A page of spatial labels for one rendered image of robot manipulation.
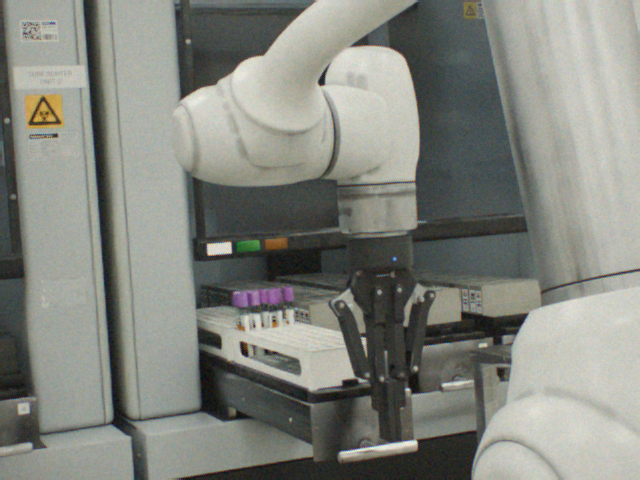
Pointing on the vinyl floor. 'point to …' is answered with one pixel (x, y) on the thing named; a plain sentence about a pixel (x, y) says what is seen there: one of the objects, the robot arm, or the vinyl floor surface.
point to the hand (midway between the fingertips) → (389, 409)
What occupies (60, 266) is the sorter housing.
